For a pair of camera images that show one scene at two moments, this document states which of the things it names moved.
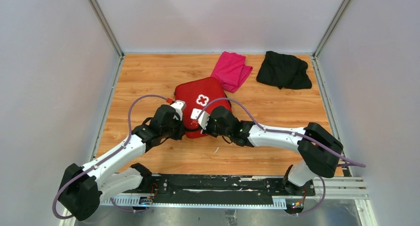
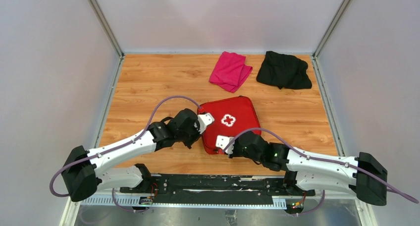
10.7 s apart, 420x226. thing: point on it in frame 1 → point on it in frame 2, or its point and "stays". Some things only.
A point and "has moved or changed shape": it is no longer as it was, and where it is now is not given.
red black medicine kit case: [196, 94] has moved or changed shape
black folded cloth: [284, 70] stays
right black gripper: [207, 130] → [234, 152]
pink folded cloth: [231, 71] stays
